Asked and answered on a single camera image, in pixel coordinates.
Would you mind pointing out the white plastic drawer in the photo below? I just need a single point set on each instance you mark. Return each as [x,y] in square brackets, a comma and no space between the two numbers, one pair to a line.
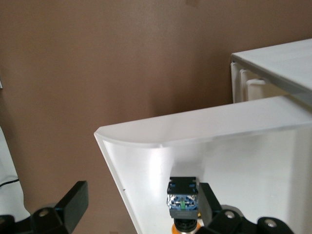
[256,90]
[243,170]

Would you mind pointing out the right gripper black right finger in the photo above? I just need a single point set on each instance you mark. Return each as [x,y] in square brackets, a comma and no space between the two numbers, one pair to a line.
[209,204]

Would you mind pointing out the small white edge bracket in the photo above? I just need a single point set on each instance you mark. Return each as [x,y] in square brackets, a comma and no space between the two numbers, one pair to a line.
[1,80]

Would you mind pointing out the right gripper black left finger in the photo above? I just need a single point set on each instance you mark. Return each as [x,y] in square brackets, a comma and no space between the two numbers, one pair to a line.
[73,207]

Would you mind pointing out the white drawer cabinet housing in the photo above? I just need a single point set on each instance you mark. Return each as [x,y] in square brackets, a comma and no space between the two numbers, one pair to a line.
[280,61]

